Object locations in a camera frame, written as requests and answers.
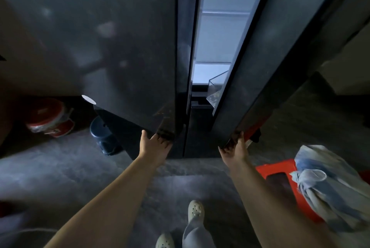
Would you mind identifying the person's right hand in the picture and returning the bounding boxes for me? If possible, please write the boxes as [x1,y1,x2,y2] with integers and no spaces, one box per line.
[218,131,250,170]

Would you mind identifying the person's left hand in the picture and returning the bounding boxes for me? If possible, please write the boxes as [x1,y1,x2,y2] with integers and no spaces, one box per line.
[138,130,173,168]

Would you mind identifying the person's right forearm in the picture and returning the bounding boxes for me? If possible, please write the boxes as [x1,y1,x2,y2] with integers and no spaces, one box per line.
[230,158,333,248]

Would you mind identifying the person's left forearm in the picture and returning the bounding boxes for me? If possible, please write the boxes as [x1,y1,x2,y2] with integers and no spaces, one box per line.
[43,157,158,248]

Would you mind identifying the black refrigerator body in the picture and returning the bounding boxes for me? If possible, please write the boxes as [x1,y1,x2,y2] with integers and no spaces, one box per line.
[95,0,274,160]

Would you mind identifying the dark blue trash bin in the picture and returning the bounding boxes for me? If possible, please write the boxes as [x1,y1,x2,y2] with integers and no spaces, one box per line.
[89,116,123,156]

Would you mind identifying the clear door bin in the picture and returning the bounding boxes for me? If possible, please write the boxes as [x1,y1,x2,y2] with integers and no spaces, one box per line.
[206,70,229,116]

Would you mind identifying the white clog shoe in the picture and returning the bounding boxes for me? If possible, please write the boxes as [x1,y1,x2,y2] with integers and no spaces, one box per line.
[155,233,175,248]
[188,200,205,224]

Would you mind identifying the light grey trousers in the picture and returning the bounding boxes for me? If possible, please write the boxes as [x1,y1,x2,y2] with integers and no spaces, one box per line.
[182,218,217,248]

